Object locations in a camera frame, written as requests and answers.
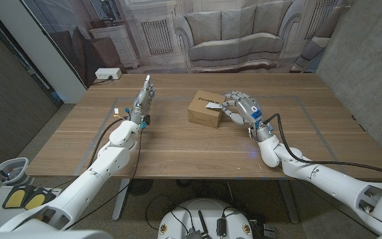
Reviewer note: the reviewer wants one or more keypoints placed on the black round floor fan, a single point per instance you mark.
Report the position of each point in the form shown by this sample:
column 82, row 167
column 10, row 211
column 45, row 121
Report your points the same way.
column 139, row 187

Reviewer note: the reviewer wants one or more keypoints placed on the white power strip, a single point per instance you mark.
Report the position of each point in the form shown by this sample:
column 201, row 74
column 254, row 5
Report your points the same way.
column 107, row 73

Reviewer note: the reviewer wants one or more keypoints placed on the yellow black foot pedal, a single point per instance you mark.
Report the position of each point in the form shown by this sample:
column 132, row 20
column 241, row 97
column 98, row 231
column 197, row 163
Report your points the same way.
column 13, row 198
column 36, row 200

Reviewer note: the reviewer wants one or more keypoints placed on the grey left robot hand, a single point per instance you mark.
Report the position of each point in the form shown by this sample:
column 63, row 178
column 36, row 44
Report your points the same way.
column 143, row 101

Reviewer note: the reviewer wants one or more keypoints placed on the grey table leg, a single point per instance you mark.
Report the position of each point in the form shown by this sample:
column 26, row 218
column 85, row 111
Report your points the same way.
column 290, row 202
column 120, row 199

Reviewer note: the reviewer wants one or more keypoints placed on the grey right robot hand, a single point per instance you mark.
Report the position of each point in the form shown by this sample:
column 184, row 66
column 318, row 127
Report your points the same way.
column 249, row 111

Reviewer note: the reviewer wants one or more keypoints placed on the black power adapter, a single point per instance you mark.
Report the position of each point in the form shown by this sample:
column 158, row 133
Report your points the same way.
column 221, row 227

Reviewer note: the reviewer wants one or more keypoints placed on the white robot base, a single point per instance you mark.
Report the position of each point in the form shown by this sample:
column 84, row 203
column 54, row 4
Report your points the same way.
column 204, row 212

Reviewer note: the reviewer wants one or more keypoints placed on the printed living room backdrop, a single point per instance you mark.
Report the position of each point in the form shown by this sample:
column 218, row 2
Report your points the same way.
column 237, row 33

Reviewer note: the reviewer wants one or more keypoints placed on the black antenna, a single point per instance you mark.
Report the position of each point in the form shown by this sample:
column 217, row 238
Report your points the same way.
column 203, row 225

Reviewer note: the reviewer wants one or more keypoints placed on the white card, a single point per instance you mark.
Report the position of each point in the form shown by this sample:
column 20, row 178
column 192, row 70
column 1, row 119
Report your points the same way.
column 213, row 105

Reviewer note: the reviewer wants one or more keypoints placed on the brown cardboard packing box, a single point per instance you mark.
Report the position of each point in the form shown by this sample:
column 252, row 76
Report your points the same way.
column 201, row 114

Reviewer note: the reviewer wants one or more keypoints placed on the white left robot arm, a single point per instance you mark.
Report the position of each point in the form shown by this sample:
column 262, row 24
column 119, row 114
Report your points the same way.
column 101, row 166

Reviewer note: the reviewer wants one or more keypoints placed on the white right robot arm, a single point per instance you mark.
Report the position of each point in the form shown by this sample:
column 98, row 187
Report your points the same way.
column 337, row 181

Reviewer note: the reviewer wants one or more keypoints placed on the grey white headset device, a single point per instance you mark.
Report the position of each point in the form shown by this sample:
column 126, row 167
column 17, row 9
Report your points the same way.
column 15, row 166

